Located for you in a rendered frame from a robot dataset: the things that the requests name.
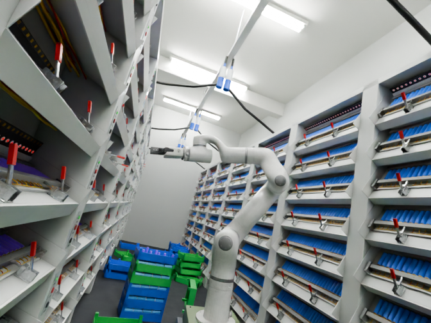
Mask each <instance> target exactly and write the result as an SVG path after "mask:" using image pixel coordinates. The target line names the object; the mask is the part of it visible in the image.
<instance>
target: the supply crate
mask: <svg viewBox="0 0 431 323"><path fill-rule="evenodd" d="M139 245H140V244H139V243H137V245H136V248H135V252H134V254H135V257H136V259H137V260H144V261H152V262H157V263H165V264H169V265H176V262H177V259H178V254H175V256H174V257H171V256H172V254H173V253H172V251H173V250H172V249H170V251H169V252H167V251H161V250H158V252H160V255H159V254H155V251H156V249H150V248H149V249H148V252H147V253H145V252H146V248H145V247H139ZM143 249H145V251H144V252H142V250H143ZM150 251H152V253H149V252H150ZM164 253H166V256H164Z"/></svg>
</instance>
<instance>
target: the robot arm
mask: <svg viewBox="0 0 431 323"><path fill-rule="evenodd" d="M207 143H210V144H214V145H215V146H216V147H217V148H218V150H219V155H220V158H221V161H222V162H223V163H238V164H258V165H260V167H261V168H262V170H263V171H264V174H265V175H266V178H267V182H266V184H265V185H264V186H263V187H262V188H261V189H260V190H259V191H258V192H257V193H256V194H255V195H254V196H253V197H252V198H251V200H250V201H249V202H248V203H247V205H245V207H243V209H242V210H241V211H240V212H239V214H238V215H237V216H236V217H235V218H234V219H233V220H232V221H231V222H230V223H229V225H227V226H226V227H225V228H224V229H223V230H221V231H220V232H218V234H217V235H216V236H215V238H214V243H213V248H212V265H211V270H210V278H209V282H208V290H207V297H206V301H205V309H204V310H201V311H198V312H197V313H196V320H197V321H198V322H199V323H235V320H234V319H233V318H232V311H230V304H231V299H232V290H233V282H234V277H235V268H236V262H237V253H238V248H239V245H240V243H241V242H242V240H243V239H244V237H245V236H246V235H247V234H248V233H249V231H250V230H251V229H252V228H253V226H254V225H255V224H256V223H257V222H258V221H259V220H260V219H261V218H262V216H263V215H264V214H265V213H266V211H267V210H268V209H270V207H271V206H272V205H273V203H274V202H275V201H276V200H277V199H278V197H279V196H280V195H281V194H282V193H283V192H284V191H285V190H286V189H287V188H288V187H289V177H288V174H287V172H286V170H285V169H284V167H283V166H282V164H281V163H280V162H279V160H278V158H277V157H276V155H275V153H274V152H273V151H272V150H270V149H268V148H261V147H248V148H247V147H226V146H225V145H224V144H223V143H222V141H220V139H218V138H217V137H215V136H212V135H195V136H194V138H193V146H192V147H189V146H185V147H182V148H179V147H165V148H161V147H151V149H150V154H157V155H163V156H164V158H173V159H182V160H183V161H185V162H199V163H211V161H212V157H213V152H212V149H209V148H207Z"/></svg>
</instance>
